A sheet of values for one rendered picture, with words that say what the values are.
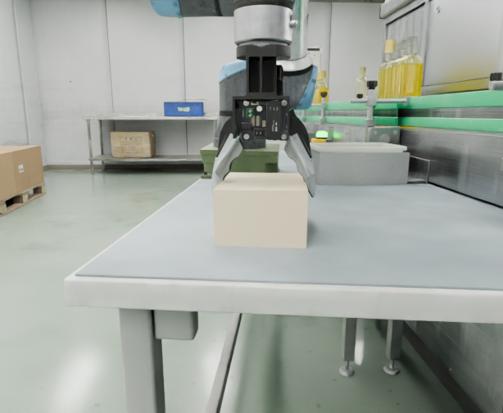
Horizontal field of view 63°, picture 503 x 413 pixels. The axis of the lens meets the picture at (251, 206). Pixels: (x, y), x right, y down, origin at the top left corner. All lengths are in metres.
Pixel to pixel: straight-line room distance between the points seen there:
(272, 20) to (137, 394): 0.49
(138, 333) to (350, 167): 0.68
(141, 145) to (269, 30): 6.17
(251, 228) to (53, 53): 7.29
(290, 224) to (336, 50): 6.97
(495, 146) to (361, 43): 6.75
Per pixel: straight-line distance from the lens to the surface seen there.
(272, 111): 0.52
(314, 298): 0.44
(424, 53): 1.62
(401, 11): 1.94
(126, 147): 6.73
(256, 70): 0.55
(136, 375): 0.56
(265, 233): 0.54
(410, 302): 0.45
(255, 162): 1.09
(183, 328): 0.52
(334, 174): 1.02
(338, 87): 7.41
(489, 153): 0.91
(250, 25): 0.55
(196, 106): 6.55
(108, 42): 7.50
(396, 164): 1.07
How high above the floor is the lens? 0.92
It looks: 13 degrees down
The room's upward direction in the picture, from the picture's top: straight up
